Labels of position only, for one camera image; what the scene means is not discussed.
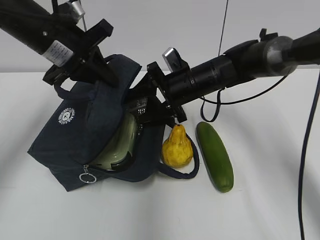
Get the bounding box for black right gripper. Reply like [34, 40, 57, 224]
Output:
[127, 61, 187, 127]

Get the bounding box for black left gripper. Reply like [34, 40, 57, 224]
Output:
[42, 19, 118, 88]

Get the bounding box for dark blue lunch bag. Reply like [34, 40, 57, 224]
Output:
[28, 54, 200, 191]

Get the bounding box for yellow pear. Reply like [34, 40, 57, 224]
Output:
[161, 124, 193, 169]

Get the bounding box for green lidded glass container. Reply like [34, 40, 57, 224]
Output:
[89, 113, 138, 172]

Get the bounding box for silver zipper pull ring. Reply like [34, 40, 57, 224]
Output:
[79, 164, 97, 184]

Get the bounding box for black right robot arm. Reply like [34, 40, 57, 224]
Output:
[125, 29, 320, 124]

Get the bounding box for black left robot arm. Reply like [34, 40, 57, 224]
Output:
[0, 0, 119, 87]

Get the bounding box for green cucumber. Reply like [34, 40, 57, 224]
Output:
[196, 121, 234, 193]

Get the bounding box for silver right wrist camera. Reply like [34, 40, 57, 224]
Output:
[162, 47, 182, 73]

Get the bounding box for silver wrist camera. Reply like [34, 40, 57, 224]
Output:
[66, 0, 85, 20]
[162, 47, 182, 73]

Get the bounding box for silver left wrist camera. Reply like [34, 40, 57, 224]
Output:
[66, 0, 85, 20]

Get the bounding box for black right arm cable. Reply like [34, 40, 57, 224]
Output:
[199, 71, 320, 240]

